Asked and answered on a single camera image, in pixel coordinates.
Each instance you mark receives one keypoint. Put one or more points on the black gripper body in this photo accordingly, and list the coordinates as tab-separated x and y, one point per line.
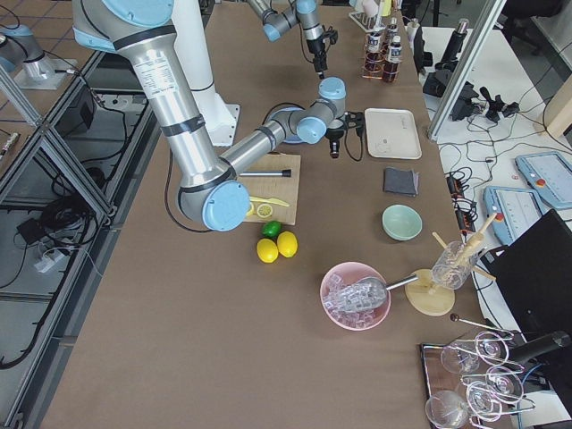
316	46
334	134

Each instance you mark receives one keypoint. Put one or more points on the blue plate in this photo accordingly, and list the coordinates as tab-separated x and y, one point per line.
294	139

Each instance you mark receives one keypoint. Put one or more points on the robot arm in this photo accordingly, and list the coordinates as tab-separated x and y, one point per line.
165	43
303	13

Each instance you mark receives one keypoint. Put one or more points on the cream rabbit tray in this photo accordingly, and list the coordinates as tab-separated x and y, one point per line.
392	134

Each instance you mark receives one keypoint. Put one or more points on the tea bottle right back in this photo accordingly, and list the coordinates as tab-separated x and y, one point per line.
373	57

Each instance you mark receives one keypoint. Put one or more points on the tea bottle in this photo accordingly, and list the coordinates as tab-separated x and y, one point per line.
392	30
373	57
392	60

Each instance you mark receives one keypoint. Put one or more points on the wooden cutting board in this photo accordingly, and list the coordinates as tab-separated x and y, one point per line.
284	188

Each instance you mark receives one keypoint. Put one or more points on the tea bottle front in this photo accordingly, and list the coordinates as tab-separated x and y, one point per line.
392	60

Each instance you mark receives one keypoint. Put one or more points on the tea bottle left back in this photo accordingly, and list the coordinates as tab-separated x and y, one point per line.
392	30

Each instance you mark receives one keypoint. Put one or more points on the grey folded cloth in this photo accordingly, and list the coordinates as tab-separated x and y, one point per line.
402	182

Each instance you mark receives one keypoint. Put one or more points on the lemon half lower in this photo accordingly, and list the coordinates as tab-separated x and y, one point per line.
264	210

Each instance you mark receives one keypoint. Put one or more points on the lemon half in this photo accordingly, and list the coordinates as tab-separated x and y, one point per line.
264	210
251	211

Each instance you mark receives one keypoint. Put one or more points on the yellow plastic knife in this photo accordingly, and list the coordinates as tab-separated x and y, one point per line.
270	201

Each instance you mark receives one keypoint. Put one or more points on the mint green bowl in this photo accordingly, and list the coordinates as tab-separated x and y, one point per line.
401	222

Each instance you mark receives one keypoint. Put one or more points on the lemon half upper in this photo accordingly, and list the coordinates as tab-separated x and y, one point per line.
251	211

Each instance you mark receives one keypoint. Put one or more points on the green lime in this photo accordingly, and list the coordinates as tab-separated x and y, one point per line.
271	229

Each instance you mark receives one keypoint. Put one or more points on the yellow lemon far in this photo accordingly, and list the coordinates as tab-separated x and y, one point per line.
287	244

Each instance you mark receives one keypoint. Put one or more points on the yellow lemon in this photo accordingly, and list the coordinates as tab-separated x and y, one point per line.
267	251
287	244

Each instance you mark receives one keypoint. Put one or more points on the yellow lemon near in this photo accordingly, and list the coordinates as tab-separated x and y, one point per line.
267	251

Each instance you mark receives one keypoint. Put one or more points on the pink bowl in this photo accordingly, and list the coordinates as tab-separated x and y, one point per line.
337	279

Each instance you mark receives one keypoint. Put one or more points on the metal ice scoop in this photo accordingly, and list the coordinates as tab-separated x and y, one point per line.
372	292

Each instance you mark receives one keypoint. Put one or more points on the clear ice cubes pile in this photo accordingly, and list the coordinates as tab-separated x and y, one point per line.
344	299

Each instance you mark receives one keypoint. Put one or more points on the glass cup on stand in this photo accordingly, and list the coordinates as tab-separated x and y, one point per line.
450	270

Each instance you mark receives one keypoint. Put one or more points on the round wooden stand base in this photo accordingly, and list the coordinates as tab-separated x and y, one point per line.
428	297

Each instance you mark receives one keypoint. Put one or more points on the blue teach pendant near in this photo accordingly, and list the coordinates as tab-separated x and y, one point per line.
519	209

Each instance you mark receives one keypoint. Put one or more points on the blue teach pendant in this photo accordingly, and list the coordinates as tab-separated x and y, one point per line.
519	209
549	174

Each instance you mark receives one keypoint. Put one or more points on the blue teach pendant far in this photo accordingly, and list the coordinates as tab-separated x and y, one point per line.
549	174

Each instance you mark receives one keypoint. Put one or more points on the black laptop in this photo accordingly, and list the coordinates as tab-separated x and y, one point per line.
534	275

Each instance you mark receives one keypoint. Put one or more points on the wine glass rack tray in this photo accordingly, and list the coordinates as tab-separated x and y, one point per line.
471	382

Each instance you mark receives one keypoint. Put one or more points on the copper wire bottle rack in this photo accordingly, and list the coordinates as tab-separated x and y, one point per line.
382	56

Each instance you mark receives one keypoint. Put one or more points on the aluminium frame post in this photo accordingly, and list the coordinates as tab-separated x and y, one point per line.
484	24

